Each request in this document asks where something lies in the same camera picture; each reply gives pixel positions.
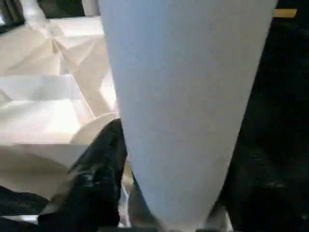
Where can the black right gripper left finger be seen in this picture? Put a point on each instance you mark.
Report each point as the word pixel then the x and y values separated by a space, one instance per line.
pixel 96 181

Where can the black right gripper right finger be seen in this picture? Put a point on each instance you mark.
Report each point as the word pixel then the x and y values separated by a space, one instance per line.
pixel 265 198

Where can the white plastic table top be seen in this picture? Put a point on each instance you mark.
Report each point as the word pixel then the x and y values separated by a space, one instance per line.
pixel 48 108

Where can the black mat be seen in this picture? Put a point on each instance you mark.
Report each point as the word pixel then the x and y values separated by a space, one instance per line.
pixel 277 96

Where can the small tan tag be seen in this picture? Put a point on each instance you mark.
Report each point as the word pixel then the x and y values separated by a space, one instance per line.
pixel 285 12

